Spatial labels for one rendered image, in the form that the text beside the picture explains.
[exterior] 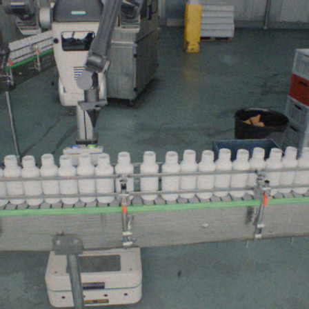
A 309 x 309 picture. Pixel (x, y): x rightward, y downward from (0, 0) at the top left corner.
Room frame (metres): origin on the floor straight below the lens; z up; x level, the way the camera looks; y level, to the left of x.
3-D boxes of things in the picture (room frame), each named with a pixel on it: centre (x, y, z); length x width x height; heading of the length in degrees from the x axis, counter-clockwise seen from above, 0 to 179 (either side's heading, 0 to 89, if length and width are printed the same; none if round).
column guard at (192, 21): (8.73, -0.96, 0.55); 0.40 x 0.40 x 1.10; 6
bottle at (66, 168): (0.97, 0.27, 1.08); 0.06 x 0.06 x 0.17
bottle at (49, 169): (0.97, 0.33, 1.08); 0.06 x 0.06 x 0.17
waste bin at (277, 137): (2.71, -0.92, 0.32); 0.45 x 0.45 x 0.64
